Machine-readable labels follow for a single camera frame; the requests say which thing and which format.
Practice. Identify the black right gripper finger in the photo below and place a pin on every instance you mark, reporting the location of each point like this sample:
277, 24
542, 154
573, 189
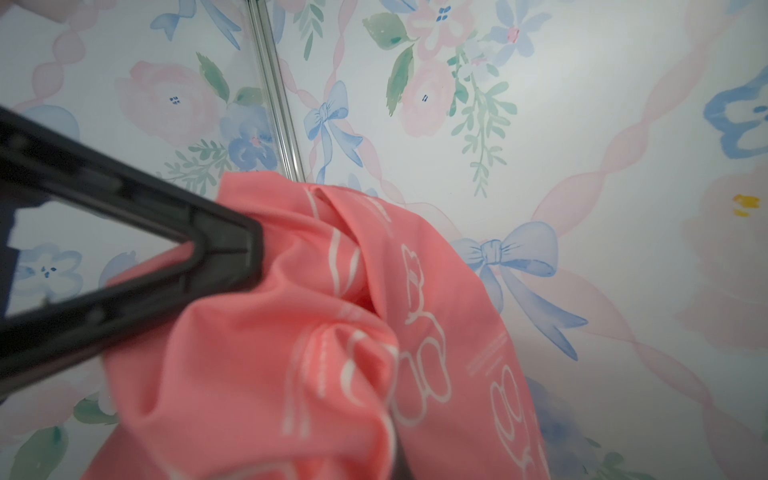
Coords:
226, 250

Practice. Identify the left corner metal post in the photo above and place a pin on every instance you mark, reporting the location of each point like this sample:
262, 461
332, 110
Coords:
275, 91

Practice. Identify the pink printed cloth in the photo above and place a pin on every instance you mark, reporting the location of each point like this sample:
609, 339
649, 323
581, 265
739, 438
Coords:
367, 339

